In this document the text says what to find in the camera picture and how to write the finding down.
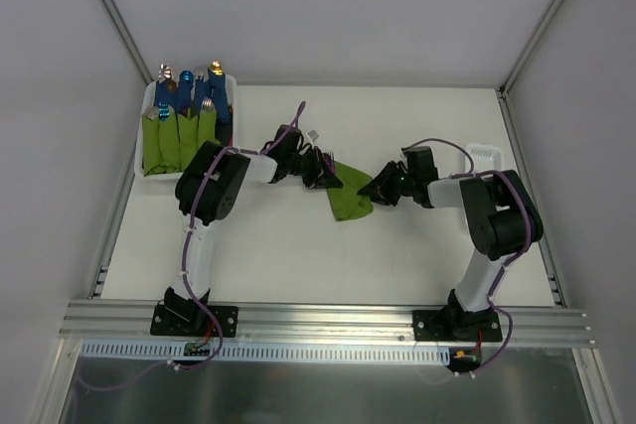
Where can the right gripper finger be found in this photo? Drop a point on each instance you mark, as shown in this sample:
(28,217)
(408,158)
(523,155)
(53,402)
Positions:
(385,183)
(383,196)

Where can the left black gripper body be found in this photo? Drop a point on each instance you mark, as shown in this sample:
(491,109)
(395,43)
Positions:
(314,171)

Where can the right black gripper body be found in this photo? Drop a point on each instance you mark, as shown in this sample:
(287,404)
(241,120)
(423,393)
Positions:
(392,184)

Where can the iridescent fork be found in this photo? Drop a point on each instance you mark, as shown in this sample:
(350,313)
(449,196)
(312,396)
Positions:
(330,161)

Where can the green paper napkin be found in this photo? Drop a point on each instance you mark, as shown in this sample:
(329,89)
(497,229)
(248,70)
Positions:
(346,203)

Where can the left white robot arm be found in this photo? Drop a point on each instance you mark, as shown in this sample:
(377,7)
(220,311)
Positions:
(206,193)

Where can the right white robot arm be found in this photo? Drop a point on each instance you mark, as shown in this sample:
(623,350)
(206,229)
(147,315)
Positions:
(502,221)

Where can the green napkin roll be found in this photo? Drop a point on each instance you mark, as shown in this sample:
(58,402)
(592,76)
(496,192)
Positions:
(188,139)
(152,158)
(207,122)
(169,139)

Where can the blue napkin roll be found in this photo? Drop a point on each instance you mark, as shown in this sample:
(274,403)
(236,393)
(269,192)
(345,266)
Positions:
(165,87)
(184,94)
(202,92)
(218,87)

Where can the white utensil tray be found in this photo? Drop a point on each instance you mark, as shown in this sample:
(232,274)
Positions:
(483,158)

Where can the white basket of rolls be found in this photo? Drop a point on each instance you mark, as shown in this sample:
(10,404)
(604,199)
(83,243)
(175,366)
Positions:
(148,98)

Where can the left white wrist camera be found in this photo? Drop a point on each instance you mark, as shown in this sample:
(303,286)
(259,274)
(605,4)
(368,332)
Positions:
(313,135)

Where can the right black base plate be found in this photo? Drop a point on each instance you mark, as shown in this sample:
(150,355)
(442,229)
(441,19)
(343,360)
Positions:
(446,325)

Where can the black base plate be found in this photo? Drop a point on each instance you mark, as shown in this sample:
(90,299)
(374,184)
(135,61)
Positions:
(446,325)
(190,320)

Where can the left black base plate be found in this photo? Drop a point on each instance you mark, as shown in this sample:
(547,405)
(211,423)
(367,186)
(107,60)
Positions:
(190,320)

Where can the white slotted cable duct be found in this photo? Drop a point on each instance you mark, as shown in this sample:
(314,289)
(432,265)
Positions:
(259,352)

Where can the aluminium mounting rail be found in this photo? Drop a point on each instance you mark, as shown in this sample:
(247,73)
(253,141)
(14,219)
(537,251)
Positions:
(544,327)

